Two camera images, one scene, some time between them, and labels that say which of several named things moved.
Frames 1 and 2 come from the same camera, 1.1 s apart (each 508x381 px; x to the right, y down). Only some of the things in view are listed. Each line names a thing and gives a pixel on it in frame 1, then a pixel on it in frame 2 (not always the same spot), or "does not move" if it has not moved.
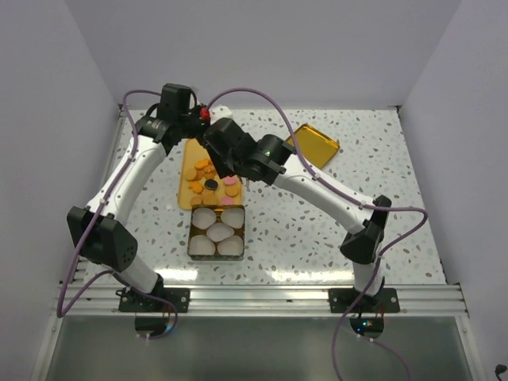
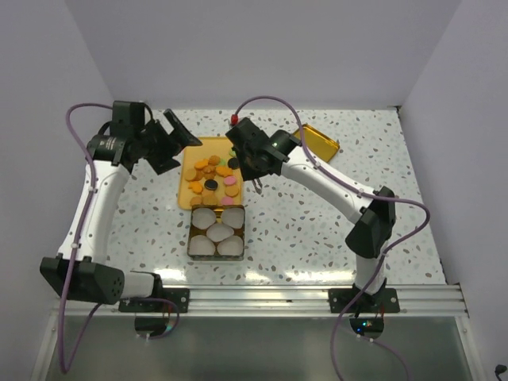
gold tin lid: x=317 y=148 does not move
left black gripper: x=197 y=110 → x=180 y=136
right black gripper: x=223 y=170 → x=247 y=175
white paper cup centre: x=218 y=232 does not move
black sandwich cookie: x=211 y=184 does not move
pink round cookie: x=230 y=180 does not move
